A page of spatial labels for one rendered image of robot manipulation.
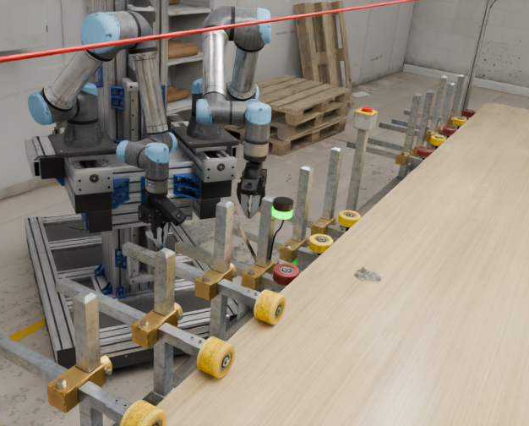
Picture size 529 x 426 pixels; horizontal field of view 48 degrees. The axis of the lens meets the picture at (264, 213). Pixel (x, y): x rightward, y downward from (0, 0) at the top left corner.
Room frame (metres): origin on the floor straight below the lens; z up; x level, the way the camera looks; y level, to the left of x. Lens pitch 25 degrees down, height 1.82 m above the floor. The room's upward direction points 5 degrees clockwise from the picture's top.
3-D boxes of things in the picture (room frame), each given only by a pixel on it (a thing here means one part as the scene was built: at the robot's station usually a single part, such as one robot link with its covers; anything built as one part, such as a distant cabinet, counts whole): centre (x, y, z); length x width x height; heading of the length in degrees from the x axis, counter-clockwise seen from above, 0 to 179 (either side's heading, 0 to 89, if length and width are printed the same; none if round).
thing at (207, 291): (1.40, 0.12, 0.95); 0.13 x 0.06 x 0.05; 152
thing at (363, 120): (2.32, -0.37, 1.18); 0.07 x 0.07 x 0.08; 62
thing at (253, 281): (1.62, 0.00, 0.85); 0.13 x 0.06 x 0.05; 152
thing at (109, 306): (1.19, 0.30, 0.95); 0.50 x 0.04 x 0.04; 62
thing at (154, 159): (1.80, 0.36, 1.13); 0.09 x 0.08 x 0.11; 60
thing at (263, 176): (1.73, 0.04, 1.15); 0.09 x 0.08 x 0.12; 172
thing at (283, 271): (1.56, -0.08, 0.85); 0.08 x 0.08 x 0.11
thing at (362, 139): (2.32, -0.37, 0.93); 0.05 x 0.04 x 0.45; 152
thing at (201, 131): (2.39, 0.28, 1.09); 0.15 x 0.15 x 0.10
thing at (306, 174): (1.86, -0.13, 0.89); 0.03 x 0.03 x 0.48; 62
